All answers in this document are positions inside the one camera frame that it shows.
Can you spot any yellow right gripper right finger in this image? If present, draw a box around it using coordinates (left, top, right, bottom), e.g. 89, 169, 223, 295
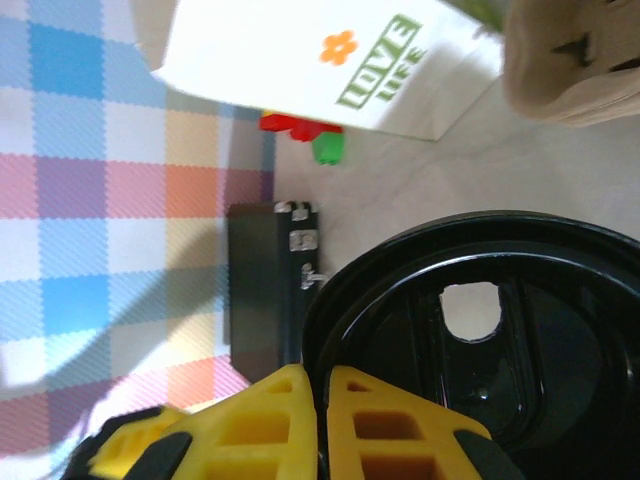
326, 363, 527, 480

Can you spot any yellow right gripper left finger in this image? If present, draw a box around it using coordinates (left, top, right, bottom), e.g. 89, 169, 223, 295
128, 363, 320, 480

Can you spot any black plastic cup lid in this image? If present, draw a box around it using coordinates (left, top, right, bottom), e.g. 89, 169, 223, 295
299, 209, 640, 480

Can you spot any white LOVE LIFE paper bag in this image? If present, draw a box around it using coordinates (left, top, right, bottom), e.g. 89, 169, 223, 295
149, 0, 509, 144

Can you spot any black hard case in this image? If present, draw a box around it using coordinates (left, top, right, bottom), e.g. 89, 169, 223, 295
222, 199, 329, 386

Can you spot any green toy block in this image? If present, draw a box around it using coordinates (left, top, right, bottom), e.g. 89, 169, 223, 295
310, 130, 348, 166

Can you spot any large red toy block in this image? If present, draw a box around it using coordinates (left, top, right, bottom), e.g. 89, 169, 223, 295
289, 119, 346, 146

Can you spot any small red toy block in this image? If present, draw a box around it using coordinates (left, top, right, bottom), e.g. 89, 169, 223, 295
258, 112, 297, 134

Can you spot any brown pulp cup carrier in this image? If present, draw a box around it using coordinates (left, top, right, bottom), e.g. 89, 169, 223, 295
501, 0, 640, 130

